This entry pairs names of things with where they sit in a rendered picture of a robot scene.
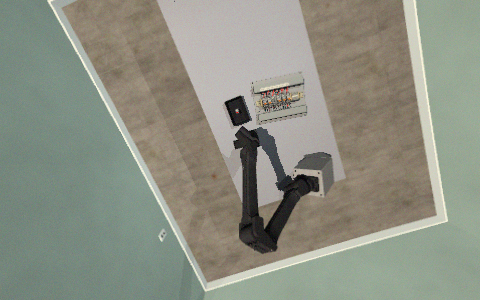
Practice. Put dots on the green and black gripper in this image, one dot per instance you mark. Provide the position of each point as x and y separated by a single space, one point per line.
254 133

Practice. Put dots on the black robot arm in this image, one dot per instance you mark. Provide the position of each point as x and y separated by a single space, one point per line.
254 235

